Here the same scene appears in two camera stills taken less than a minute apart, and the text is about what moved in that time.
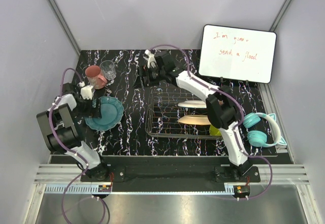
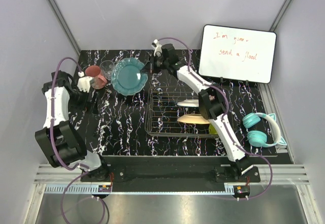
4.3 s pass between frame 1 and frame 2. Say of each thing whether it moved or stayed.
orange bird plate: stayed
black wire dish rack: stayed
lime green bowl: stayed
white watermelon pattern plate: stayed
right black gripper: moved
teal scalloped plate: moved
